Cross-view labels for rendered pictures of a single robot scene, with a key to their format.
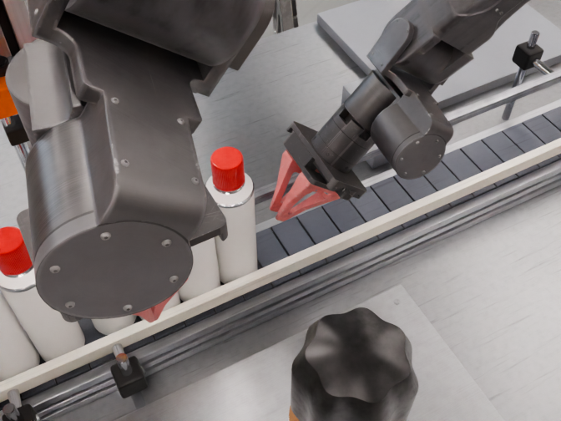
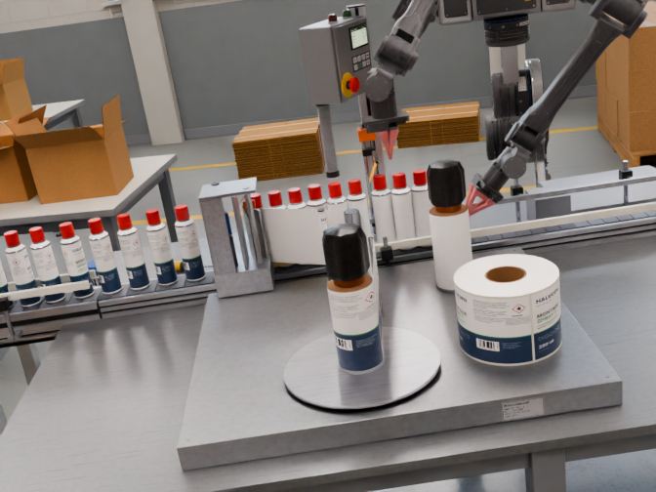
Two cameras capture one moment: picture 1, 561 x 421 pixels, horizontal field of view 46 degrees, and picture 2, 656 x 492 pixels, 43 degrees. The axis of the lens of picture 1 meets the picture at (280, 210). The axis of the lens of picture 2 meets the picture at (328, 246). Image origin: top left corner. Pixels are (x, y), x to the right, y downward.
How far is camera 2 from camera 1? 1.61 m
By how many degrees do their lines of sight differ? 37
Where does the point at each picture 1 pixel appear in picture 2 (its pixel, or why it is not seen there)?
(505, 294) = (580, 264)
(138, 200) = (382, 71)
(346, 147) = (493, 175)
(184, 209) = (389, 75)
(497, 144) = not seen: hidden behind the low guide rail
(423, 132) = (513, 155)
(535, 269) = (603, 259)
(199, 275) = (424, 223)
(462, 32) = (534, 122)
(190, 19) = (398, 55)
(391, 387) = (449, 166)
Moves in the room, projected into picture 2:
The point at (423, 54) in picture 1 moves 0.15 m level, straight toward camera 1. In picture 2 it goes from (521, 133) to (492, 149)
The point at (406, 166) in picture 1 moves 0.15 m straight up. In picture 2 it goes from (509, 171) to (505, 111)
